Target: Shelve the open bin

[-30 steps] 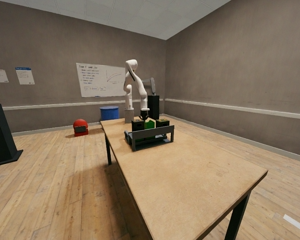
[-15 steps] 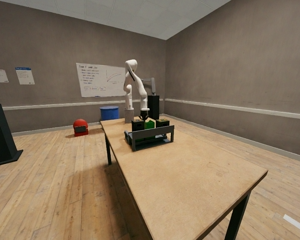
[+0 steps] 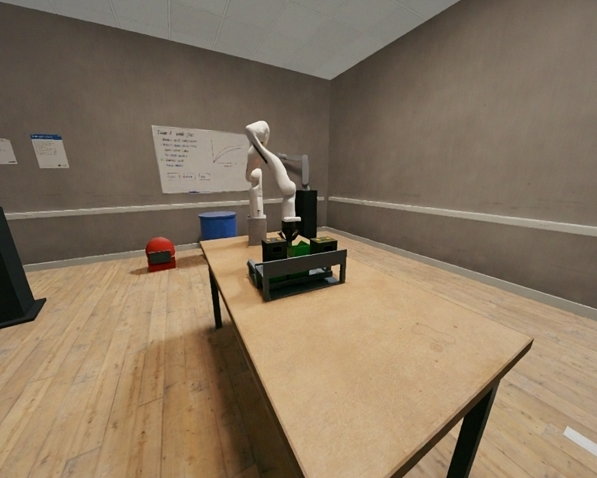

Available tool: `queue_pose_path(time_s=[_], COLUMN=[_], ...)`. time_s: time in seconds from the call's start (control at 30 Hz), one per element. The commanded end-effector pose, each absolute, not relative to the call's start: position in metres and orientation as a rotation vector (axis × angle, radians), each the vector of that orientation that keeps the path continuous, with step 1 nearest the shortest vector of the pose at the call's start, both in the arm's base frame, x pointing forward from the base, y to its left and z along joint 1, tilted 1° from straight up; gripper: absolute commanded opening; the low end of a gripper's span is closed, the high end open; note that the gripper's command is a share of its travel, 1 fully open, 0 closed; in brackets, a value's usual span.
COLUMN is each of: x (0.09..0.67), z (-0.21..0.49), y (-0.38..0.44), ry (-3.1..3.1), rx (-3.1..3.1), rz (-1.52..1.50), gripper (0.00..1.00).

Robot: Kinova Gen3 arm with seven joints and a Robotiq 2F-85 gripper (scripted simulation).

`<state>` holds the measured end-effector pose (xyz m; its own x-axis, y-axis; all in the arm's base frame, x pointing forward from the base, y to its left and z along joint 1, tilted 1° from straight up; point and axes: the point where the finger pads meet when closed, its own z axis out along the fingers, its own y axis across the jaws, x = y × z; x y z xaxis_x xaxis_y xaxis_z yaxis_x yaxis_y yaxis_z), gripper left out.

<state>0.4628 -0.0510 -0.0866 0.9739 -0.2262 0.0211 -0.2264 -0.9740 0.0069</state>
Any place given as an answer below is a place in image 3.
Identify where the green bin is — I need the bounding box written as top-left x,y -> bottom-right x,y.
287,240 -> 310,258
261,275 -> 286,286
286,271 -> 309,280

